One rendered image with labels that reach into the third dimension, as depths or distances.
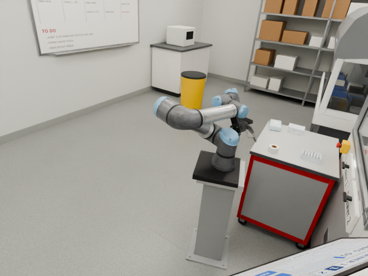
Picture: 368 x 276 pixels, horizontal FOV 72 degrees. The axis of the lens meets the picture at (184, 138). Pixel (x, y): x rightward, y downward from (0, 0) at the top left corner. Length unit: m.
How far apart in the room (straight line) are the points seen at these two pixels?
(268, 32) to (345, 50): 3.28
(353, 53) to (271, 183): 1.14
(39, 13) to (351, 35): 3.19
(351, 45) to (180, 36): 3.25
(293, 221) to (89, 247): 1.55
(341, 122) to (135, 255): 1.97
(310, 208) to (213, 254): 0.77
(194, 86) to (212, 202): 2.59
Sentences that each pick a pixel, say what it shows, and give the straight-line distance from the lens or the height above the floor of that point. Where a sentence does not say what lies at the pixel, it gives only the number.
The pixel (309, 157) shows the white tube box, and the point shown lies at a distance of 1.95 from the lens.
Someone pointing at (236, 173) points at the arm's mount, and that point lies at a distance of 1.56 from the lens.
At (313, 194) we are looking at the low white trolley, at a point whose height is 0.57.
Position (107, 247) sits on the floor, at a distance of 2.17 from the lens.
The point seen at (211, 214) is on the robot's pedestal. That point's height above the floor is 0.45.
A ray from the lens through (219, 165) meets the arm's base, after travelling 1.54.
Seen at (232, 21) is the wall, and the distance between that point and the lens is 6.23.
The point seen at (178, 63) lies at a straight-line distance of 4.73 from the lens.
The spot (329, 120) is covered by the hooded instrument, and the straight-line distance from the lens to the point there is 2.48.
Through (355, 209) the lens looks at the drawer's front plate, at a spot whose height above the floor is 0.93.
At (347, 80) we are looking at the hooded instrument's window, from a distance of 2.40.
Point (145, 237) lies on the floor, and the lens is 2.19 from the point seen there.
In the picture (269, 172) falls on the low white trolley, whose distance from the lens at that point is 1.95.
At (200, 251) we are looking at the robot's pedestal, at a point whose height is 0.07.
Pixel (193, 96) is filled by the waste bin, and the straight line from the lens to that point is 4.05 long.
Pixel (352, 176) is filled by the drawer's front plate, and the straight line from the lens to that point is 1.62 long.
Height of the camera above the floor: 1.69
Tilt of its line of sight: 29 degrees down
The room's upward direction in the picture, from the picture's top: 4 degrees clockwise
